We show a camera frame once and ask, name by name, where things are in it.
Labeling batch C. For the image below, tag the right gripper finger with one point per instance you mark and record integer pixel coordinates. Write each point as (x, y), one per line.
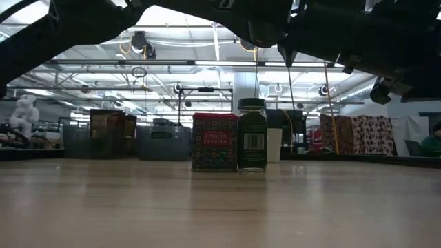
(287, 51)

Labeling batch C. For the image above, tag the green-lidded glass spice jar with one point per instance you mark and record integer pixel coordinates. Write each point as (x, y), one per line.
(252, 137)

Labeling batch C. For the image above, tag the red-lidded spice tin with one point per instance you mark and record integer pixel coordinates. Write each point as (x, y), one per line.
(214, 141)

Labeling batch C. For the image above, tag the brown spice packet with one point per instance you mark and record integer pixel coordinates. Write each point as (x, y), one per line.
(129, 128)
(115, 120)
(100, 122)

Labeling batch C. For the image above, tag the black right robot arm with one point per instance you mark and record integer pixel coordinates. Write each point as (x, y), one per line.
(406, 41)

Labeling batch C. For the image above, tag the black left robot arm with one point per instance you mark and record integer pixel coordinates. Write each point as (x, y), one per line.
(69, 24)

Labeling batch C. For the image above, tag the black cabinet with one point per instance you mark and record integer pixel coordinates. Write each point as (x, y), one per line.
(298, 127)

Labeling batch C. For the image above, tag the dark red patterned cloth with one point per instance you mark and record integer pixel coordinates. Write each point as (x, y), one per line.
(344, 134)

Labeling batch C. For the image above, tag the white red patterned cloth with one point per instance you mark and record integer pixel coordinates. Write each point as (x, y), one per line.
(373, 134)

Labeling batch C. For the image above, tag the long ceiling light bar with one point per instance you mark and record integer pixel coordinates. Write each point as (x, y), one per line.
(155, 62)

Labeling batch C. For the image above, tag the plain white cloth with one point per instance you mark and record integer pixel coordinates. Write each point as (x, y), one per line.
(403, 131)

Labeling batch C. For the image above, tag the grey chair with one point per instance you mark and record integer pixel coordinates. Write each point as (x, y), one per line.
(411, 148)

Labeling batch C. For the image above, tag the grey plastic bin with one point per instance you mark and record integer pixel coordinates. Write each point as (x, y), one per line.
(163, 144)

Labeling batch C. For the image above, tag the person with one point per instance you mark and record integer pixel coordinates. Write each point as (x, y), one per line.
(432, 144)

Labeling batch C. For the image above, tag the white humanoid figure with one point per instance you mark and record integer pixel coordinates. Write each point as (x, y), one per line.
(24, 113)

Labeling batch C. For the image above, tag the black metal frame rig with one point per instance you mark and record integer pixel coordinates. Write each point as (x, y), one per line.
(205, 89)

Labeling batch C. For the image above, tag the black aluminium table frame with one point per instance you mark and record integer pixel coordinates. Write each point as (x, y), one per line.
(379, 160)

